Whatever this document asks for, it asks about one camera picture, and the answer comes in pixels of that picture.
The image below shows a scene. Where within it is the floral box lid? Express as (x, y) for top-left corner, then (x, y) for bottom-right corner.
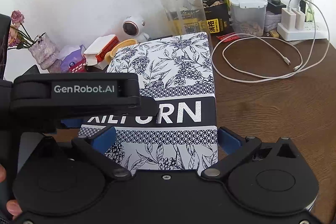
(79, 32), (218, 172)

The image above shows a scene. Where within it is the person's left hand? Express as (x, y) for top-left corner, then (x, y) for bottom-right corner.
(0, 164), (23, 221)

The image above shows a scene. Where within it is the black tablet with cover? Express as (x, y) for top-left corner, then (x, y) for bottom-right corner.
(23, 65), (40, 75)

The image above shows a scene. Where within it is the flower vase with roses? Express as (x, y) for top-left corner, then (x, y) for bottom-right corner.
(7, 10), (61, 73)

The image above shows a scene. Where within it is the red small box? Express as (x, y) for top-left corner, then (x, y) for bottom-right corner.
(68, 59), (87, 73)

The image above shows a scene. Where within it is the purple tissue pack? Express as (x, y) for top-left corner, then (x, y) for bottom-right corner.
(57, 45), (86, 73)

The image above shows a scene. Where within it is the yellow ceramic mug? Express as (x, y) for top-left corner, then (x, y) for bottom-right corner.
(104, 39), (138, 64)

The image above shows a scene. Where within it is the white and red box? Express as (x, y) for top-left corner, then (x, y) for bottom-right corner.
(84, 34), (119, 70)

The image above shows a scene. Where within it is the yellow black package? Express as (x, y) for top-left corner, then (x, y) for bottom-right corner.
(202, 0), (233, 36)

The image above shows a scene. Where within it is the white power strip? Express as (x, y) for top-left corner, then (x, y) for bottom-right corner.
(276, 8), (328, 45)

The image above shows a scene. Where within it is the clear lidded container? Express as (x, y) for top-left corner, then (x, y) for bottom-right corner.
(227, 0), (268, 36)

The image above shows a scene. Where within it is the white round camera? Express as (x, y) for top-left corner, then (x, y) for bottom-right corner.
(122, 15), (150, 43)

